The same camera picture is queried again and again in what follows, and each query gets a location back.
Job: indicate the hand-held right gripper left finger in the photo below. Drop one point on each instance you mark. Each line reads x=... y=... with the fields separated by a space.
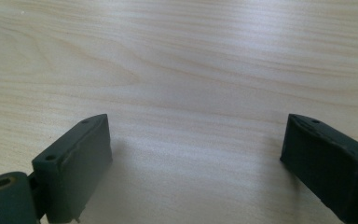
x=74 y=168

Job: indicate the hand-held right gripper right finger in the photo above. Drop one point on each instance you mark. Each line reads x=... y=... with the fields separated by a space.
x=332 y=168

